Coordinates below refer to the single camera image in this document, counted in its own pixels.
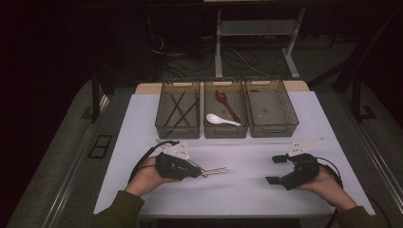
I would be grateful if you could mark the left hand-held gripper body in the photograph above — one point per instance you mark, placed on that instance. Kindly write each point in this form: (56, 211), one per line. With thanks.
(174, 166)

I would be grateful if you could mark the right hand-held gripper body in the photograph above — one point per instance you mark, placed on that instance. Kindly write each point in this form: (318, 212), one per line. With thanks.
(304, 171)

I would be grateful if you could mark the metal fork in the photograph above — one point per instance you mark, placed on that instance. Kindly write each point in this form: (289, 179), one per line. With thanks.
(218, 174)

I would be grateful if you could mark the transparent grey plastic bin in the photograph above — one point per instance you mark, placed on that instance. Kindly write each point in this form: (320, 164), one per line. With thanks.
(221, 131)
(190, 133)
(272, 107)

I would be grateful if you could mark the white ceramic spoon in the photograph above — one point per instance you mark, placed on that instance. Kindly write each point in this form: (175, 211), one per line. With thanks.
(215, 119)

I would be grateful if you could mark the black chopstick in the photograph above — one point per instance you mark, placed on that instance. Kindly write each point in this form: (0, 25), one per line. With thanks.
(180, 106)
(177, 104)

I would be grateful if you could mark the brown wooden spoon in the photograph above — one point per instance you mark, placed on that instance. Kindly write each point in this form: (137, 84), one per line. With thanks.
(220, 95)

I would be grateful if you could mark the person's right hand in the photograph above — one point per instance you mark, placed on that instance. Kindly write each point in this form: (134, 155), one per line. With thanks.
(329, 188)

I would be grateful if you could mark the person's left hand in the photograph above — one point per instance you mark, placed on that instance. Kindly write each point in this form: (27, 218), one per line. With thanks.
(145, 180)

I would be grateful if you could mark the tan wooden board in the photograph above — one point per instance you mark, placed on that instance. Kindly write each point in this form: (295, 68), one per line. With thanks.
(147, 88)

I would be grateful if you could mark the black metal stand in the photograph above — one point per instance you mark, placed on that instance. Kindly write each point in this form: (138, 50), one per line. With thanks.
(356, 101)

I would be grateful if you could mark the black rectangular floor frame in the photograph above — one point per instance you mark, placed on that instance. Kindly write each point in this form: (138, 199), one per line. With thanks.
(95, 152)

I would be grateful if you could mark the white metal table frame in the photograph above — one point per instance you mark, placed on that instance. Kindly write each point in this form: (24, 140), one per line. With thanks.
(218, 47)

